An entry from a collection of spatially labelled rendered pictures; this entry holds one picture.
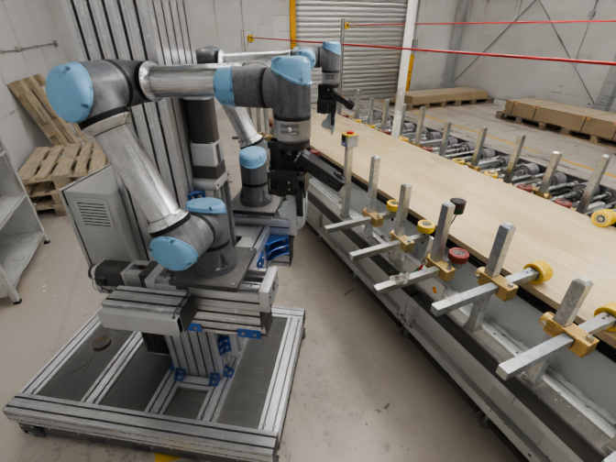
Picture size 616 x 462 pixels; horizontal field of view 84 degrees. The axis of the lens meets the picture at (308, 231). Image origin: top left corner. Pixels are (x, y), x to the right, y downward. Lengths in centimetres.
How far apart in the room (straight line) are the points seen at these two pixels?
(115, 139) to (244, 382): 132
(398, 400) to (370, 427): 23
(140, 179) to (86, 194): 50
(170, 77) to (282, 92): 35
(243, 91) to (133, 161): 35
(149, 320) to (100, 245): 44
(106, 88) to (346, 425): 173
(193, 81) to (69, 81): 25
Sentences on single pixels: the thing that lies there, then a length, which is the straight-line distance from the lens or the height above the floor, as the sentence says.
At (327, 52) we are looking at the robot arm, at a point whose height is 163.
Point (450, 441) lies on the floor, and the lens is 205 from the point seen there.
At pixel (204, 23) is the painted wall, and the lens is 892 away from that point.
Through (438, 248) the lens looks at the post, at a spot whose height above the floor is 94.
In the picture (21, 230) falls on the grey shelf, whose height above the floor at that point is 16.
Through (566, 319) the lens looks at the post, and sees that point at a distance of 125.
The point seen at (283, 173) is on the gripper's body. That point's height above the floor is 145.
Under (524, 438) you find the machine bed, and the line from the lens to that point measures 199.
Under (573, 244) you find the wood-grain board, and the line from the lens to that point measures 189.
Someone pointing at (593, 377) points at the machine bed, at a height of 70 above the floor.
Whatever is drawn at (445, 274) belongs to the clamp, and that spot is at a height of 86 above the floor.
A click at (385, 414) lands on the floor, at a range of 203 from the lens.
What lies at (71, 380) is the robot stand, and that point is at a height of 21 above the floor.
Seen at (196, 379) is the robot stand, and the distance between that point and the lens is 191.
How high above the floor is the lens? 171
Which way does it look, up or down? 31 degrees down
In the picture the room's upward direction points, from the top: straight up
